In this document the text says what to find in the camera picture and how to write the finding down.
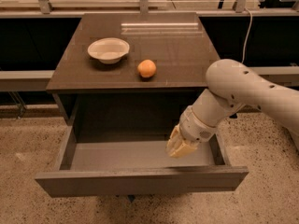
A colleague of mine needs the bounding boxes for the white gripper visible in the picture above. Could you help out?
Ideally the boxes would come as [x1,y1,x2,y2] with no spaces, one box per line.
[166,105,216,158]

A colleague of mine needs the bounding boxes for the grey top drawer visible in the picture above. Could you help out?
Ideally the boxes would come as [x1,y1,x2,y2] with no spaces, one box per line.
[34,91,250,199]

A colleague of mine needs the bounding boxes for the blue tape cross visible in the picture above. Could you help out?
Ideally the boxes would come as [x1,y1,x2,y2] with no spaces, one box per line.
[128,195,135,203]

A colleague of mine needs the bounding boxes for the white bowl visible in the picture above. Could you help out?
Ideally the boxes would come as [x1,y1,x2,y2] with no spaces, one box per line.
[87,38,130,64]

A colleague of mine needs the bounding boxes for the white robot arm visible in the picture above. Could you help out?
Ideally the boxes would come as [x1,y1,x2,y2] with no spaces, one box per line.
[166,59,299,158]

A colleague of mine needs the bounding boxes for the orange fruit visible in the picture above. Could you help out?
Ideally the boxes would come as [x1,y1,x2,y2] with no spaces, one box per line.
[137,60,157,78]

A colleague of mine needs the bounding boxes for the grey drawer cabinet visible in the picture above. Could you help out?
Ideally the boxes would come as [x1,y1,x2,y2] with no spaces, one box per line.
[46,12,237,142]

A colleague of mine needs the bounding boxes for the white cable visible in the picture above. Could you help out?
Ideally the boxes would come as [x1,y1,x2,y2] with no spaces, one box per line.
[241,7,254,63]

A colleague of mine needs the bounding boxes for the grey metal railing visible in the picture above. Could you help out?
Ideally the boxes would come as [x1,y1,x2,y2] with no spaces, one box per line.
[1,0,299,91]

